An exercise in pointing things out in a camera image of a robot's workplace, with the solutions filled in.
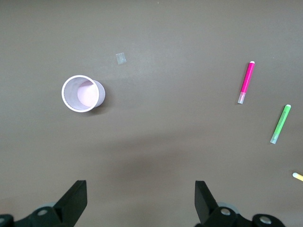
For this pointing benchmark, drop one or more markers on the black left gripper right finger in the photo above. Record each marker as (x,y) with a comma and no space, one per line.
(208,208)

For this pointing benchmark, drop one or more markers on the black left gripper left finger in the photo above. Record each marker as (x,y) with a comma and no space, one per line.
(71,208)

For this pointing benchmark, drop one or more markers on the pink marker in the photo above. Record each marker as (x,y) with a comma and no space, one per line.
(247,80)

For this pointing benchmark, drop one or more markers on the yellow marker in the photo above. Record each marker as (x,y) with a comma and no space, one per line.
(298,176)

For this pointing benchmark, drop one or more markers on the green marker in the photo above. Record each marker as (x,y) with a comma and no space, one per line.
(281,123)

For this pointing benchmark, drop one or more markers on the pink plastic cup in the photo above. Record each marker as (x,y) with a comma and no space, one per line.
(80,94)

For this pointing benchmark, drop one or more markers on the small clear tape piece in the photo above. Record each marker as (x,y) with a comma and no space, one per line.
(121,58)

